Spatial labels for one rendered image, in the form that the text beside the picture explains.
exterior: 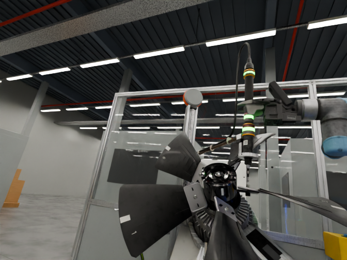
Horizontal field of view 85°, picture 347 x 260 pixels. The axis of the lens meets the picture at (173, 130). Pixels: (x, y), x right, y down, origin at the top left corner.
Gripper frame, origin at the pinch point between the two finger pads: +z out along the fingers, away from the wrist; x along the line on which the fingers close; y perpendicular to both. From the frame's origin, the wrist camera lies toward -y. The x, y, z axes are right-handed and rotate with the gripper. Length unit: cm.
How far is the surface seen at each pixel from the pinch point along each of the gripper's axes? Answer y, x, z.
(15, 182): 77, 379, 724
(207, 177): 29.8, -5.7, 9.8
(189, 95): -37, 54, 40
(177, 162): 23.6, 7.6, 26.0
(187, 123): -14, 55, 39
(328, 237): 45, 31, -34
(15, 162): 19, 243, 534
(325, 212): 35.7, -8.9, -21.8
